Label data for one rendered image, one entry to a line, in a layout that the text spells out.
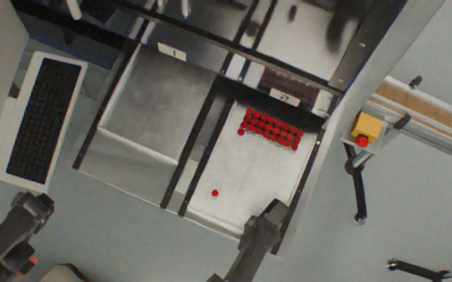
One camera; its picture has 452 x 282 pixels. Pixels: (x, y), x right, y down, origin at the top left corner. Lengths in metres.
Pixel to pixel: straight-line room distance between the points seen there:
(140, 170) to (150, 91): 0.24
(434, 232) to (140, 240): 1.31
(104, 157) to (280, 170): 0.52
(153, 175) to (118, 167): 0.11
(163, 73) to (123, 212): 0.96
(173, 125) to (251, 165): 0.25
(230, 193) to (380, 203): 1.14
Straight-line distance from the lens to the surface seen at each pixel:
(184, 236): 2.70
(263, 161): 1.86
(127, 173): 1.85
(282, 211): 1.60
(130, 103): 1.90
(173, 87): 1.91
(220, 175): 1.84
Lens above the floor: 2.68
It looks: 75 degrees down
